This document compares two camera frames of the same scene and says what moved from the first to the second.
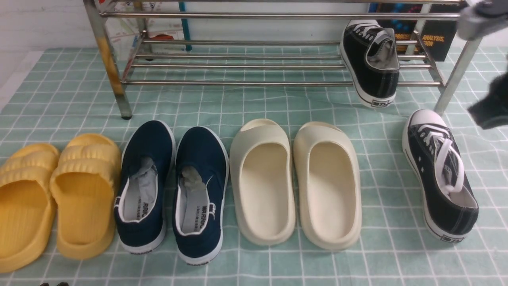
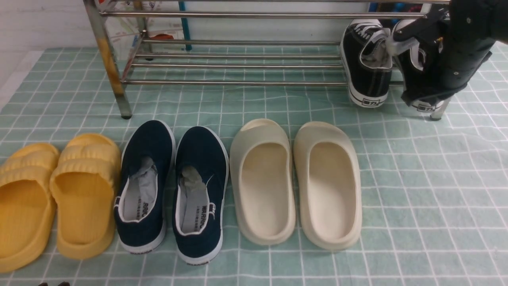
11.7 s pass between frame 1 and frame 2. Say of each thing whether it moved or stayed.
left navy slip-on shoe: stayed
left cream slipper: stayed
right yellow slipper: stayed
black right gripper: moved
